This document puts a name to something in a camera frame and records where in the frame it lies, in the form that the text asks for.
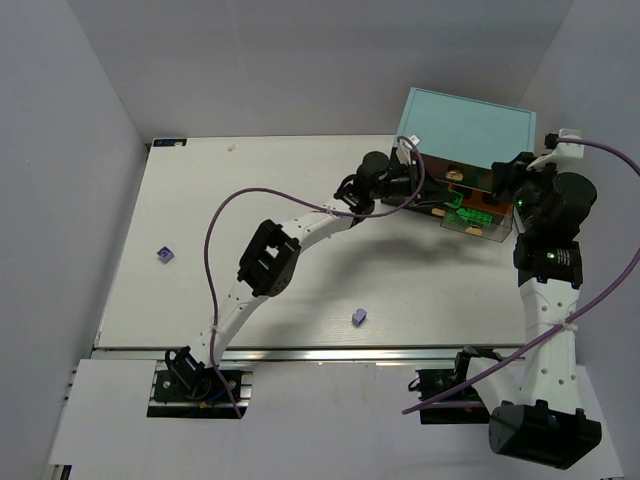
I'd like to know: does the green lego plate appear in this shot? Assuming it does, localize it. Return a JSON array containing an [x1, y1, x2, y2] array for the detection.
[[456, 208, 493, 226]]

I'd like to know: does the green yellow lego cube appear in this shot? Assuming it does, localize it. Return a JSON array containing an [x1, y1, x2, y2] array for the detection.
[[452, 191, 464, 208]]

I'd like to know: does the green long lego brick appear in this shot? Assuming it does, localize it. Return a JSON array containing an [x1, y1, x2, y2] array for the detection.
[[445, 212, 468, 229]]

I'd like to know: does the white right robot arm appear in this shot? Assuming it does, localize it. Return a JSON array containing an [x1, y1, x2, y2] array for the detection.
[[473, 152, 602, 470]]

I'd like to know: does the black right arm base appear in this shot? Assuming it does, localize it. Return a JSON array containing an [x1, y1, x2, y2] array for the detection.
[[407, 347, 516, 427]]

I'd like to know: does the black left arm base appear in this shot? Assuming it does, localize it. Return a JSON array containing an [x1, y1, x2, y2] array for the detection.
[[146, 347, 250, 420]]

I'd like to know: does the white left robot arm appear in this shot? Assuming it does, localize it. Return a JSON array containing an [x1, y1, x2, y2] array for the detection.
[[166, 151, 461, 372]]

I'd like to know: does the teal drawer organizer box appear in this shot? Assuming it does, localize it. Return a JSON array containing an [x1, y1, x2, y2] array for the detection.
[[397, 87, 537, 218]]

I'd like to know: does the lilac lego piece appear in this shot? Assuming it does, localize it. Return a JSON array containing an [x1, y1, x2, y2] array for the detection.
[[351, 308, 367, 327]]

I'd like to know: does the dark corner label sticker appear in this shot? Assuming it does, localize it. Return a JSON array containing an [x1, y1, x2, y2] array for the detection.
[[152, 138, 187, 148]]

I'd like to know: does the purple lego piece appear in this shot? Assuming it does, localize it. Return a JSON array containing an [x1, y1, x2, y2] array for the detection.
[[156, 246, 175, 264]]

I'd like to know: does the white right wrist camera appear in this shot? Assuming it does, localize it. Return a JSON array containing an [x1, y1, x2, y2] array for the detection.
[[526, 128, 584, 171]]

